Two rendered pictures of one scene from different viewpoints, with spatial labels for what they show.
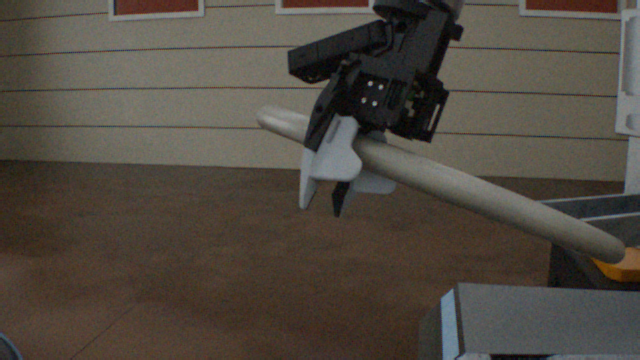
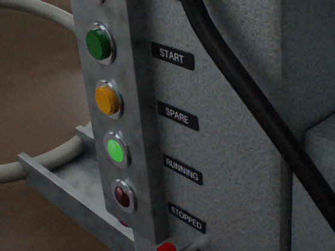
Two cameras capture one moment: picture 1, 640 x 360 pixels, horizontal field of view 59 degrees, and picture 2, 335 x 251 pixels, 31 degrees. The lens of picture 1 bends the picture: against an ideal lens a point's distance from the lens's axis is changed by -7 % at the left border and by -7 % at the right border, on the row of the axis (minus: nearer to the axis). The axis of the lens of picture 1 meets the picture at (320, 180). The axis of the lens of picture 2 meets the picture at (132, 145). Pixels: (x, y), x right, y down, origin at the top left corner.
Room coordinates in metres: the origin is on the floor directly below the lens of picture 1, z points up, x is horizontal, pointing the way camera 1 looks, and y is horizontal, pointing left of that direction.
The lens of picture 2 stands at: (0.73, -1.21, 1.64)
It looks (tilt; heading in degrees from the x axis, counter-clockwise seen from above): 31 degrees down; 75
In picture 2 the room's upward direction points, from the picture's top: 8 degrees counter-clockwise
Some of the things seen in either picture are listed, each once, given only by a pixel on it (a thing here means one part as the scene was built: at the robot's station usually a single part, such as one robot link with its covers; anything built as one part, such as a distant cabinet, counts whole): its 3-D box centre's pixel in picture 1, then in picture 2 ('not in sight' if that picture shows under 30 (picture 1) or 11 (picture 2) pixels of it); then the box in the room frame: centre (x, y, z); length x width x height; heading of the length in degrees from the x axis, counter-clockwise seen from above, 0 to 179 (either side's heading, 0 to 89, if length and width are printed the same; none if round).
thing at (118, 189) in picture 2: not in sight; (124, 195); (0.84, -0.75, 1.31); 0.02 x 0.01 x 0.02; 110
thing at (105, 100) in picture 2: not in sight; (107, 100); (0.83, -0.75, 1.41); 0.03 x 0.01 x 0.03; 110
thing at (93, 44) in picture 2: not in sight; (99, 43); (0.83, -0.75, 1.47); 0.03 x 0.01 x 0.03; 110
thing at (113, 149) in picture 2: not in sight; (117, 149); (0.84, -0.75, 1.36); 0.02 x 0.01 x 0.02; 110
